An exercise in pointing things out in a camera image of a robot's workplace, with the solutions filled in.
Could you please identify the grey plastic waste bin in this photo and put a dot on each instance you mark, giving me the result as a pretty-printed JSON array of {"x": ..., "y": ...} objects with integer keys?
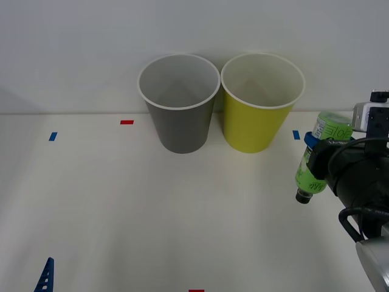
[{"x": 179, "y": 127}]

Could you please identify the silver and black right arm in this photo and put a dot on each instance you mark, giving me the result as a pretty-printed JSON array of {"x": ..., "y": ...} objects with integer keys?
[{"x": 364, "y": 188}]

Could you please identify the green label plastic bottle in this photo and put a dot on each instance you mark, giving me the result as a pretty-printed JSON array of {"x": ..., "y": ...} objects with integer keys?
[{"x": 331, "y": 124}]

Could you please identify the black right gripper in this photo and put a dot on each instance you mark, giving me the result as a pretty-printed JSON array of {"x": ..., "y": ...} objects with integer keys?
[{"x": 320, "y": 161}]

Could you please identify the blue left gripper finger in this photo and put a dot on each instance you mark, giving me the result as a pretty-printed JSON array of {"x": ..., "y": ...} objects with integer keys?
[{"x": 51, "y": 270}]

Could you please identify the yellow-green plastic waste bin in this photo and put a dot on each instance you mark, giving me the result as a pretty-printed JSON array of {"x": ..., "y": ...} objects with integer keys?
[{"x": 252, "y": 127}]

